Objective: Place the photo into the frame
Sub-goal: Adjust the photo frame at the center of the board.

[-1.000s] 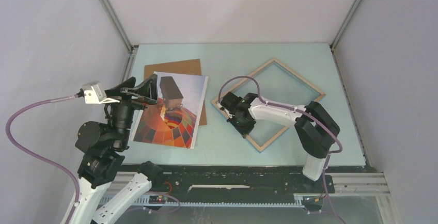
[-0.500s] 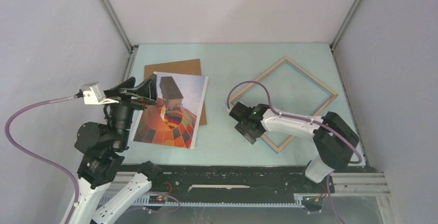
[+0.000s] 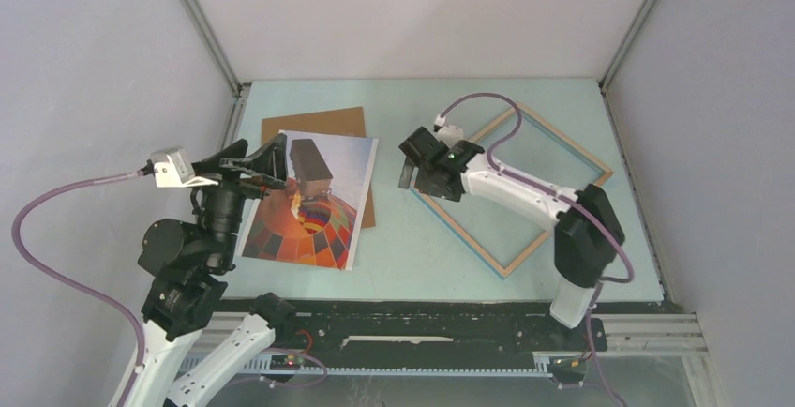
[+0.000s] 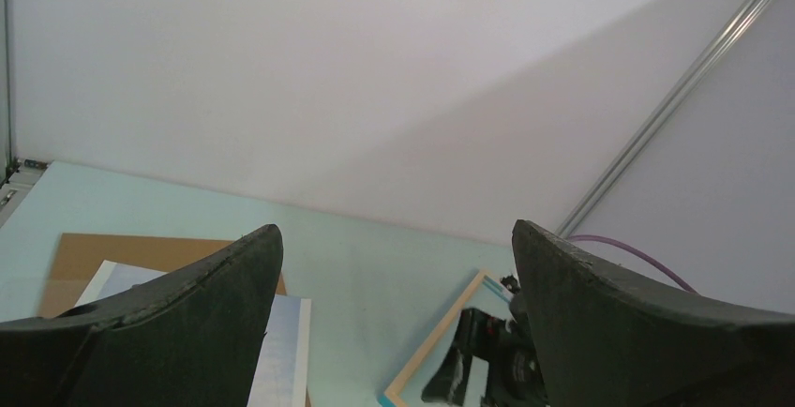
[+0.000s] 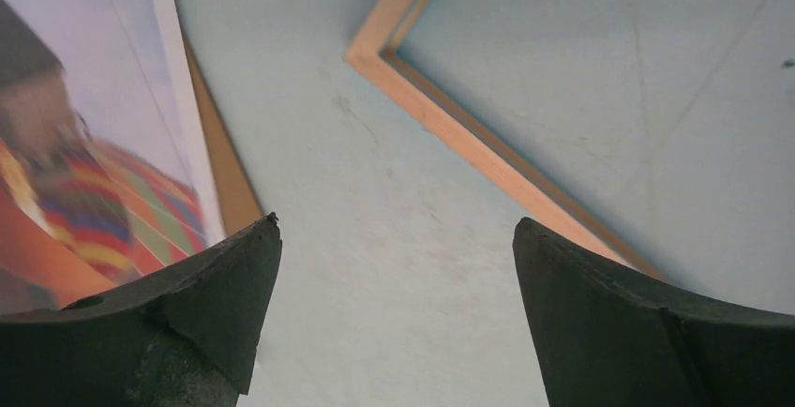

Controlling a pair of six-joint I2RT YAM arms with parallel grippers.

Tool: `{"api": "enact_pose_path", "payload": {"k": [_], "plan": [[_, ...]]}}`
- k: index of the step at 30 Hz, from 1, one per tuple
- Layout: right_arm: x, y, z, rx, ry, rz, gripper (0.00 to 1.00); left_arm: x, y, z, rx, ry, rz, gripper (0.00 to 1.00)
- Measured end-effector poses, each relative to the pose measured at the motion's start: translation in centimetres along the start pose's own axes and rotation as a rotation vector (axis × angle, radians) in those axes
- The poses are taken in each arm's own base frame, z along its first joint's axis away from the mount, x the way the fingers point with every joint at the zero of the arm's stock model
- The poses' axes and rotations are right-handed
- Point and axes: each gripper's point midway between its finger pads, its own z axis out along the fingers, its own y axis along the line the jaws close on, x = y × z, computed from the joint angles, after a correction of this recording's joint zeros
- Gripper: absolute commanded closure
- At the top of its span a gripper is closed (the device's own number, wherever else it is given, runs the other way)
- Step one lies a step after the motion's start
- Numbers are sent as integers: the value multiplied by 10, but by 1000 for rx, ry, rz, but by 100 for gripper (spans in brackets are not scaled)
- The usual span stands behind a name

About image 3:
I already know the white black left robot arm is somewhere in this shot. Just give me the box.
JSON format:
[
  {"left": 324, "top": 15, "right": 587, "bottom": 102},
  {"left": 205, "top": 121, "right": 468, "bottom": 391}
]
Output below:
[{"left": 111, "top": 133, "right": 296, "bottom": 406}]

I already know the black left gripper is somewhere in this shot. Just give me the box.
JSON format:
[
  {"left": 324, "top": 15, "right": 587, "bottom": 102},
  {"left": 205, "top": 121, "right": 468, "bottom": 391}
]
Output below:
[{"left": 188, "top": 132, "right": 292, "bottom": 267}]

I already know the left aluminium corner post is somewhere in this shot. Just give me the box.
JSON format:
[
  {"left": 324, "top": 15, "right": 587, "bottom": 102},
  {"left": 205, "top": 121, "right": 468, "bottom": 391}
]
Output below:
[{"left": 179, "top": 0, "right": 243, "bottom": 97}]

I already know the brown cardboard backing board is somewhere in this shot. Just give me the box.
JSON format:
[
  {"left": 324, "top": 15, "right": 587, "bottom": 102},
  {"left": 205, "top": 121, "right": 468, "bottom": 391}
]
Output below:
[{"left": 261, "top": 107, "right": 378, "bottom": 229}]

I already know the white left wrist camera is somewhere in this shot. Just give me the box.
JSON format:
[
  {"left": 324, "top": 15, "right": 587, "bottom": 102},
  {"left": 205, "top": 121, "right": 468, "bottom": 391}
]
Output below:
[{"left": 150, "top": 146, "right": 218, "bottom": 188}]

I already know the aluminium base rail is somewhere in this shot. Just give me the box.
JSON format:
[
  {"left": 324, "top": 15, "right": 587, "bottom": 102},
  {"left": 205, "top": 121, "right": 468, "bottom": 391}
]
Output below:
[{"left": 186, "top": 313, "right": 711, "bottom": 381}]

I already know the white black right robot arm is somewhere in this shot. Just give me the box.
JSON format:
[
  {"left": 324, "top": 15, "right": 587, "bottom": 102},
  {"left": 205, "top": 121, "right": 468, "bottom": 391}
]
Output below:
[{"left": 399, "top": 126, "right": 628, "bottom": 349}]

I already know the right aluminium corner post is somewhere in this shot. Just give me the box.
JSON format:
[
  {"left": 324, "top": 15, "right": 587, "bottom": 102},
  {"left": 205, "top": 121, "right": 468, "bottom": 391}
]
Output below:
[{"left": 599, "top": 0, "right": 660, "bottom": 95}]

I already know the wooden picture frame with glass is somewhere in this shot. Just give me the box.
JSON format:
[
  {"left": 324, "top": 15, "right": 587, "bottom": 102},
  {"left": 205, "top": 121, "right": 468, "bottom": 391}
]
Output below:
[{"left": 399, "top": 103, "right": 625, "bottom": 279}]

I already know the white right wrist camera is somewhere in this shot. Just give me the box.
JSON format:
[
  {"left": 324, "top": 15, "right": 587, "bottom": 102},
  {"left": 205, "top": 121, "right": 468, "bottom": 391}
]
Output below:
[{"left": 433, "top": 115, "right": 465, "bottom": 148}]

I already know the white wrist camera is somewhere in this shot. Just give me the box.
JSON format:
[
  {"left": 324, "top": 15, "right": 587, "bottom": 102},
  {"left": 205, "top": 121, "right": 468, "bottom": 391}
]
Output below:
[
  {"left": 150, "top": 146, "right": 218, "bottom": 188},
  {"left": 433, "top": 115, "right": 465, "bottom": 148}
]

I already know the aluminium corner post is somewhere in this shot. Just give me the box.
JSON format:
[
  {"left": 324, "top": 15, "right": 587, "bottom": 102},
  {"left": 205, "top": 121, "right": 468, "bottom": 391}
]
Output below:
[
  {"left": 179, "top": 0, "right": 243, "bottom": 97},
  {"left": 599, "top": 0, "right": 660, "bottom": 95}
]

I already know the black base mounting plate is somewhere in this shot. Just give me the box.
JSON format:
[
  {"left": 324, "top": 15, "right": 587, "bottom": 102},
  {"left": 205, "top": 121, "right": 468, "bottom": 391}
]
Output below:
[{"left": 214, "top": 298, "right": 608, "bottom": 370}]

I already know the hot air balloon photo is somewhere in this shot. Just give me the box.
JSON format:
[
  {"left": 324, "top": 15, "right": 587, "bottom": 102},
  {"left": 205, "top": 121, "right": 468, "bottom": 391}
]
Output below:
[{"left": 238, "top": 137, "right": 362, "bottom": 271}]

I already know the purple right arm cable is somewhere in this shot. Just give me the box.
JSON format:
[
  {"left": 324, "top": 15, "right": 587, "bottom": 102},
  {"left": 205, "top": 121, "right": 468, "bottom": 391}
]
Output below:
[{"left": 432, "top": 92, "right": 636, "bottom": 407}]

